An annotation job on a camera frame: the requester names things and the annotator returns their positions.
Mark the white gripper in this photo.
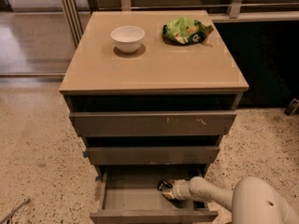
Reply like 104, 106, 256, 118
162, 179, 191, 201

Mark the white ceramic bowl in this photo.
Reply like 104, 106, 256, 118
110, 26, 145, 53

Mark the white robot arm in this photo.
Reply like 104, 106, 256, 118
158, 176, 299, 224

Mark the green chip bag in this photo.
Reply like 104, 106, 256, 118
162, 17, 214, 45

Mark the metal railing frame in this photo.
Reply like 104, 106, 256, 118
61, 0, 299, 42

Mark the middle grey drawer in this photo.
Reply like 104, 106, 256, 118
84, 147, 220, 165

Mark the bottom open grey drawer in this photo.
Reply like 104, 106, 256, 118
90, 165, 218, 224

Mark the metal rod on floor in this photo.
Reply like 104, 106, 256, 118
0, 198, 30, 224

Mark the grey drawer cabinet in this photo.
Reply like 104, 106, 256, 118
59, 10, 250, 224

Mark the top grey drawer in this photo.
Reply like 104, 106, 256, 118
69, 111, 236, 137

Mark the dark object on floor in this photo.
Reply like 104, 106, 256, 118
284, 98, 299, 116

